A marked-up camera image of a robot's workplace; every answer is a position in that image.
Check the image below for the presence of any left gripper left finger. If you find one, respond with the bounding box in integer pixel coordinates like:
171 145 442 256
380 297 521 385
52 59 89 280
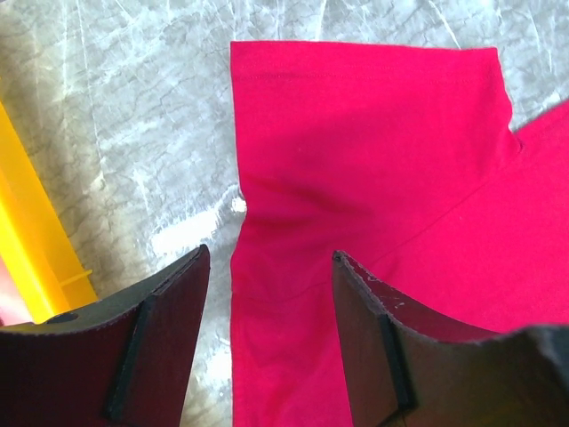
1 246 210 426

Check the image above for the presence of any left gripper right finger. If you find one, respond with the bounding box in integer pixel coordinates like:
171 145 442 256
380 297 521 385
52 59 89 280
333 252 568 426

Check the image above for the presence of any crimson red t shirt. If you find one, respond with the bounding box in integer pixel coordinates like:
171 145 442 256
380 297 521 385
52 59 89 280
230 41 568 426

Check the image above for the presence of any yellow plastic basket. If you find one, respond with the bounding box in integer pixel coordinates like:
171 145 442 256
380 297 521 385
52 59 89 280
1 109 97 326

